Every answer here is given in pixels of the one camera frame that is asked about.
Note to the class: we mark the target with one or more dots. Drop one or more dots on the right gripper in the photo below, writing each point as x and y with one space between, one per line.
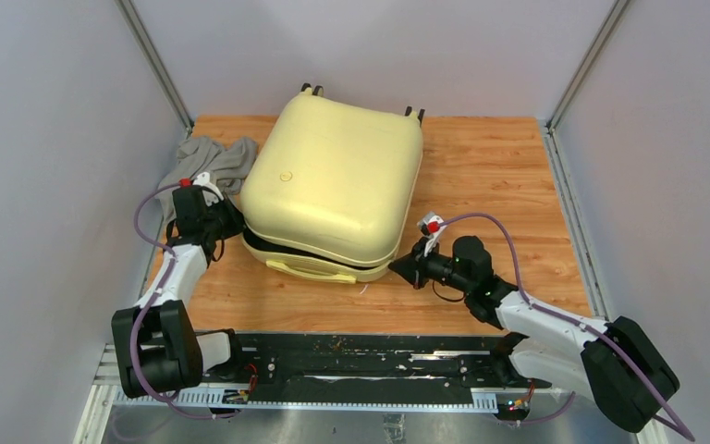
412 268

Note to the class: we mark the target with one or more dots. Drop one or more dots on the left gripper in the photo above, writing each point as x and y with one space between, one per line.
237 223

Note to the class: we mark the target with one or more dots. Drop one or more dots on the cream suitcase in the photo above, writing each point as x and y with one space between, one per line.
329 193

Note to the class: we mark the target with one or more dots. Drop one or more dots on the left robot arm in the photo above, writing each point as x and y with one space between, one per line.
157 349

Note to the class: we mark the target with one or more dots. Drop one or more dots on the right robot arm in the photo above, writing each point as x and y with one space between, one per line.
611 363

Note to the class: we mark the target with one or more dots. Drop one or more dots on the grey crumpled cloth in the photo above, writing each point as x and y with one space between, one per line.
229 165

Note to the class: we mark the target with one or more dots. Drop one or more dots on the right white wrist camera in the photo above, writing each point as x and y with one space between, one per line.
431 229

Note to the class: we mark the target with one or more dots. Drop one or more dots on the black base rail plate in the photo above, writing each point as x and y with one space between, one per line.
368 368

